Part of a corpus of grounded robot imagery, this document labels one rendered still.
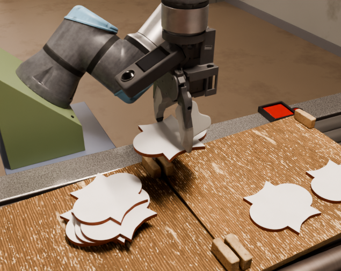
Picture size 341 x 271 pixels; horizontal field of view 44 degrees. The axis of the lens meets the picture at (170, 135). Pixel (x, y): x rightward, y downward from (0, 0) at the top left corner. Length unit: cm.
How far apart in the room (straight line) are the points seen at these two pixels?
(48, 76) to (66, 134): 14
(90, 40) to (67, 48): 6
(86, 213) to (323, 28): 361
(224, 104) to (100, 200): 233
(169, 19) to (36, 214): 43
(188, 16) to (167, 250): 38
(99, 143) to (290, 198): 51
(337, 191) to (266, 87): 247
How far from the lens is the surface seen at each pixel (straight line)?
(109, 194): 79
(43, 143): 105
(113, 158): 98
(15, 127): 102
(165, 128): 81
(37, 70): 104
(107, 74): 102
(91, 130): 117
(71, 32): 103
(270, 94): 323
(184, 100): 70
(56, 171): 96
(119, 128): 277
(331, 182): 92
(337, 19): 404
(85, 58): 103
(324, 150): 102
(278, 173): 92
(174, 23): 67
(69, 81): 105
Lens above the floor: 150
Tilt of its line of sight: 34 degrees down
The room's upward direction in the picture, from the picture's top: straight up
